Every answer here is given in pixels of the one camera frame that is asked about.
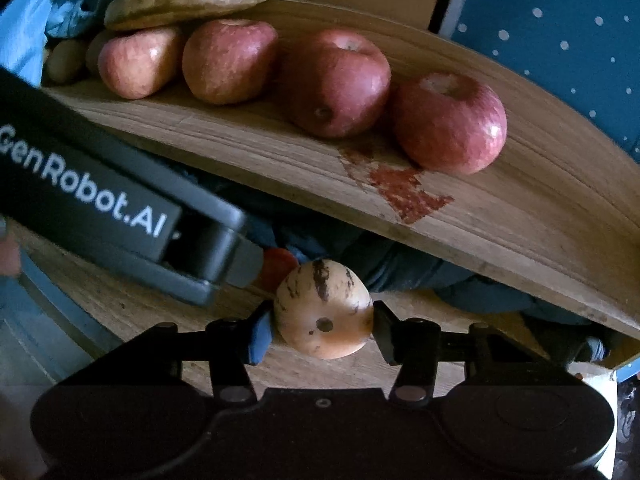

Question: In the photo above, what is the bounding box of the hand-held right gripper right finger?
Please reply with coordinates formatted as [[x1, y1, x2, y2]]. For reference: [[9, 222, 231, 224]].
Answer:
[[372, 300, 567, 407]]

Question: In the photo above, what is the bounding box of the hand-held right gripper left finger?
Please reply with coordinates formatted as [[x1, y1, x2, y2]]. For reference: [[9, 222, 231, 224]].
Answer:
[[100, 302, 275, 404]]

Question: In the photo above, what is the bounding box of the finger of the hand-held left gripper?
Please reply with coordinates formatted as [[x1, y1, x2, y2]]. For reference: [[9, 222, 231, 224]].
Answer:
[[212, 230, 265, 292]]

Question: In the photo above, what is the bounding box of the striped cream pepino melon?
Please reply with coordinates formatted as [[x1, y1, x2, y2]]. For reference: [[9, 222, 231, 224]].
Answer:
[[273, 258, 374, 360]]

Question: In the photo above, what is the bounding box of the metal tray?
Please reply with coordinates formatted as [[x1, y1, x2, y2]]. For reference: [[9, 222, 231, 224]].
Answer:
[[0, 249, 122, 387]]

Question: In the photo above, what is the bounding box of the person's left hand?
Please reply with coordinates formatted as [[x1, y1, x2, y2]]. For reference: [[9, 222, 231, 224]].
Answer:
[[0, 217, 22, 279]]

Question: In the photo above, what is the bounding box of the red cherry tomato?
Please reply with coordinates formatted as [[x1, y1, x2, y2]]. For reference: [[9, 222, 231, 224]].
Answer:
[[257, 248, 301, 294]]

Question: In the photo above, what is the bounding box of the dark blue cloth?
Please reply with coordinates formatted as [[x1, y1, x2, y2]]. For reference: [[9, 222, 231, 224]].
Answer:
[[165, 165, 627, 367]]

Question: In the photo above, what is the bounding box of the brown kiwi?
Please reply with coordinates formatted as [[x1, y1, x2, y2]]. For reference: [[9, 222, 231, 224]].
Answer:
[[84, 30, 114, 74], [44, 37, 91, 85]]

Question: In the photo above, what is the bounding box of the wooden shelf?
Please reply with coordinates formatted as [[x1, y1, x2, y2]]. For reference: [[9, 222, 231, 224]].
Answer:
[[40, 0, 640, 342]]

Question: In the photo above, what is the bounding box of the dark red apple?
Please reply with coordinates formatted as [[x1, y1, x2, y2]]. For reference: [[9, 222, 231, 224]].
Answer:
[[277, 28, 393, 140]]

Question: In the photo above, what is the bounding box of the blue plastic shoe cover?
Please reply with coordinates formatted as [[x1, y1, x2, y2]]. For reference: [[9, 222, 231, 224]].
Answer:
[[44, 0, 120, 42]]

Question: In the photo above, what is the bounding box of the brown-bruised yellow banana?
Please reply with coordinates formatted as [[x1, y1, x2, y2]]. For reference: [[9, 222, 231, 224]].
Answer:
[[103, 0, 274, 32]]

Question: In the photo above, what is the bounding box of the red apple with pale top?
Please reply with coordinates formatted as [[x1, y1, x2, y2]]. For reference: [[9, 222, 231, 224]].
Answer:
[[391, 72, 509, 176]]

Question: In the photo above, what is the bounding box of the blue white-dotted cloth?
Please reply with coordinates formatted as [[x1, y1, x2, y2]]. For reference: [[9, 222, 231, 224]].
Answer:
[[434, 0, 640, 167]]

